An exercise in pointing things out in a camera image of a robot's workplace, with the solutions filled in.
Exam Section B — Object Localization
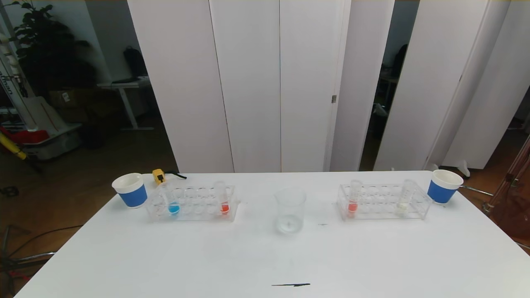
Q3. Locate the test tube with blue pigment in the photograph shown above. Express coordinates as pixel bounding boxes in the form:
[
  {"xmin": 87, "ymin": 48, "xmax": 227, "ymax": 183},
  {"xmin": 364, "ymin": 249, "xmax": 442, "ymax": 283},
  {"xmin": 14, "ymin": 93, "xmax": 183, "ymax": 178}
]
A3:
[{"xmin": 162, "ymin": 182, "xmax": 181, "ymax": 216}]

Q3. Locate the white standing desk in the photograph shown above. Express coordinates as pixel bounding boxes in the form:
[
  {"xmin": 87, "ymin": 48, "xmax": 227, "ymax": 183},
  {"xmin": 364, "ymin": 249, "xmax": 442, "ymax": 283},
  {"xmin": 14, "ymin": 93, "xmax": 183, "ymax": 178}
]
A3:
[{"xmin": 97, "ymin": 77, "xmax": 154, "ymax": 131}]

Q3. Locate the clear acrylic test tube rack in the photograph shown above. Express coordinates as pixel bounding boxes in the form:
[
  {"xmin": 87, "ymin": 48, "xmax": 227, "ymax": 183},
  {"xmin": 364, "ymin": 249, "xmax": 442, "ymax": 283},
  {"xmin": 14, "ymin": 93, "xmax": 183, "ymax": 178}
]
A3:
[
  {"xmin": 337, "ymin": 183, "xmax": 433, "ymax": 221},
  {"xmin": 145, "ymin": 185, "xmax": 241, "ymax": 223}
]

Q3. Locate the test tube with pale yellow pigment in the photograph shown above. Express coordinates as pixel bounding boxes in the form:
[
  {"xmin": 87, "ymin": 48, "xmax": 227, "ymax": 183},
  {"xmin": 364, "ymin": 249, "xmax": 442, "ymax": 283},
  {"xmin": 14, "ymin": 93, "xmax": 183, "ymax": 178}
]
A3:
[{"xmin": 397, "ymin": 179, "xmax": 417, "ymax": 217}]

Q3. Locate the white folding screen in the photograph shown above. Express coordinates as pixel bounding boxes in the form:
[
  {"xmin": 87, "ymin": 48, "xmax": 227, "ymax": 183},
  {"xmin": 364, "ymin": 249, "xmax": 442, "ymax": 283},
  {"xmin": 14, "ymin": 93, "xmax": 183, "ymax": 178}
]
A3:
[
  {"xmin": 127, "ymin": 0, "xmax": 396, "ymax": 173},
  {"xmin": 373, "ymin": 0, "xmax": 530, "ymax": 171}
]

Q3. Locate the yellow tape measure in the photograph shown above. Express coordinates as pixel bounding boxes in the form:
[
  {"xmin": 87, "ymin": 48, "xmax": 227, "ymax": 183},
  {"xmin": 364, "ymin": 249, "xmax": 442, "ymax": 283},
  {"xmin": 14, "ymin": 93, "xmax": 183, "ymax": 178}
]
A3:
[{"xmin": 152, "ymin": 168, "xmax": 187, "ymax": 184}]

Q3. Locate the dark green potted plant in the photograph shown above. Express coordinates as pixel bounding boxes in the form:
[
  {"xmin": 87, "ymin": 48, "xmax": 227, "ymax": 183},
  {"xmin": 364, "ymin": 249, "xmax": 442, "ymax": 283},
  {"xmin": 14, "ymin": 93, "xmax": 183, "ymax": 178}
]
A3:
[{"xmin": 8, "ymin": 0, "xmax": 94, "ymax": 98}]

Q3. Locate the clear glass beaker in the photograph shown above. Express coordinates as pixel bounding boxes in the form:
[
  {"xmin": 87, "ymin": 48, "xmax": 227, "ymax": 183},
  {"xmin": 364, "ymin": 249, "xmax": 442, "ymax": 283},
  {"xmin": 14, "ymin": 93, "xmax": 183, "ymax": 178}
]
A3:
[{"xmin": 274, "ymin": 187, "xmax": 307, "ymax": 234}]

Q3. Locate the black tripod with cables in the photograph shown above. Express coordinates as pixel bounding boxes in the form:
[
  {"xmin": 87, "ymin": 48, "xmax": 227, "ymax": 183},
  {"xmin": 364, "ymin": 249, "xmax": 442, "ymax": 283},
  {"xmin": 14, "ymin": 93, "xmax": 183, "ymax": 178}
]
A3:
[{"xmin": 0, "ymin": 225, "xmax": 83, "ymax": 290}]

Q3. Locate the red box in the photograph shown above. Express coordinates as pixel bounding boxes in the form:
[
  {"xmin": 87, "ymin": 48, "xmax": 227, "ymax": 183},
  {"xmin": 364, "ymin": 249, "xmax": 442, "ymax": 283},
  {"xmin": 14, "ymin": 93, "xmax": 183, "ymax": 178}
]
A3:
[{"xmin": 8, "ymin": 129, "xmax": 49, "ymax": 144}]

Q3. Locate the cardboard box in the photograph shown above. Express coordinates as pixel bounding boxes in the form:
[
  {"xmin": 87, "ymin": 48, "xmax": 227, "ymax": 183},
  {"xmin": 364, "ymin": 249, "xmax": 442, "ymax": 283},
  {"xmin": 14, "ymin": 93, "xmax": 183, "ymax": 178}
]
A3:
[{"xmin": 48, "ymin": 88, "xmax": 89, "ymax": 109}]

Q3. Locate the black backpack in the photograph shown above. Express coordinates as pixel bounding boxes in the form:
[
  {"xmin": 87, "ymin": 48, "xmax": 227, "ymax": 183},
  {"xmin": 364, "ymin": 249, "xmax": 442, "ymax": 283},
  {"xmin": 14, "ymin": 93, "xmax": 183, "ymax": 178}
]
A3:
[{"xmin": 123, "ymin": 46, "xmax": 147, "ymax": 77}]

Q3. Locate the test tube with red pigment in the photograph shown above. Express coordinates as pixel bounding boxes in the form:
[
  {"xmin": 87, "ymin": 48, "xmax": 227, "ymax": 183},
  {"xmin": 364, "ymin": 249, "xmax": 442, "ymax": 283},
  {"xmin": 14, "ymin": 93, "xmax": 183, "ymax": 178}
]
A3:
[
  {"xmin": 347, "ymin": 180, "xmax": 363, "ymax": 219},
  {"xmin": 213, "ymin": 181, "xmax": 230, "ymax": 215}
]

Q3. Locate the white platform with board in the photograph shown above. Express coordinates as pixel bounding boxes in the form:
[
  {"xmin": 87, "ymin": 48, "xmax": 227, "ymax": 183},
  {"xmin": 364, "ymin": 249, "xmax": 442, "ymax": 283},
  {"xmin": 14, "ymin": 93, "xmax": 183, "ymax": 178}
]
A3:
[{"xmin": 21, "ymin": 96, "xmax": 82, "ymax": 160}]

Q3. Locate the blue and white paper cup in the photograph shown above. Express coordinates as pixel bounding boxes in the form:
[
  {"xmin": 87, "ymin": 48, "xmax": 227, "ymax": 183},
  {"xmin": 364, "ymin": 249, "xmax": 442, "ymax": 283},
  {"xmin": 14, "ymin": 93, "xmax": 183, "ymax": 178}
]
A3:
[
  {"xmin": 427, "ymin": 169, "xmax": 464, "ymax": 204},
  {"xmin": 112, "ymin": 173, "xmax": 148, "ymax": 208}
]

